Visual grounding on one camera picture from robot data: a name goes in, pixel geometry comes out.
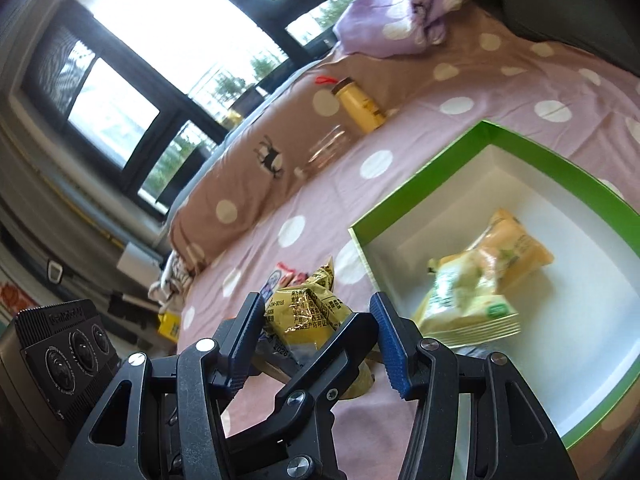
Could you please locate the pale green snack packet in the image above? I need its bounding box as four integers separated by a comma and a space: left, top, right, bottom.
412, 208, 554, 348

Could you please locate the gold black snack bag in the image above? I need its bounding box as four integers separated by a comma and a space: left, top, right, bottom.
256, 261, 352, 382

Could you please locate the white blue snack packet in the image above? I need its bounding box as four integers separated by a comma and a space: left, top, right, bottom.
259, 262, 309, 302

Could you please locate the yellow box on floor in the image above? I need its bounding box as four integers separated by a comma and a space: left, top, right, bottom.
157, 311, 181, 344

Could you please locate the green white cardboard box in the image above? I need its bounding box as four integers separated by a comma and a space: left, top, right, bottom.
350, 122, 639, 446

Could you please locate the white beige crumpled cloth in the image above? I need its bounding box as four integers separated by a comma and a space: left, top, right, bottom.
148, 252, 193, 314

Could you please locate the white box by window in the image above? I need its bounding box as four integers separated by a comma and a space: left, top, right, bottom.
116, 243, 160, 288

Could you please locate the pink polka-dot bed sheet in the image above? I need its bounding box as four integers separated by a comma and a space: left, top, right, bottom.
169, 6, 639, 479

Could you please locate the clear glass jar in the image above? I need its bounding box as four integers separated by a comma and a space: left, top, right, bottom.
294, 125, 352, 180

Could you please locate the yellow bottle brown cap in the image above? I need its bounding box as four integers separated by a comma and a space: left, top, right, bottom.
332, 77, 386, 133

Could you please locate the black framed window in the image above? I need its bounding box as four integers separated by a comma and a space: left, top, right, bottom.
22, 0, 354, 219

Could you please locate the purple polka-dot cloth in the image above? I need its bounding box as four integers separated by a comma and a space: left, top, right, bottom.
333, 0, 462, 58

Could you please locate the dark grey cushion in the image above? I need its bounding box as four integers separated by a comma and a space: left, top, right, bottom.
503, 0, 639, 75

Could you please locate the black camera box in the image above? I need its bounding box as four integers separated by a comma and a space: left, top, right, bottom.
1, 300, 120, 479

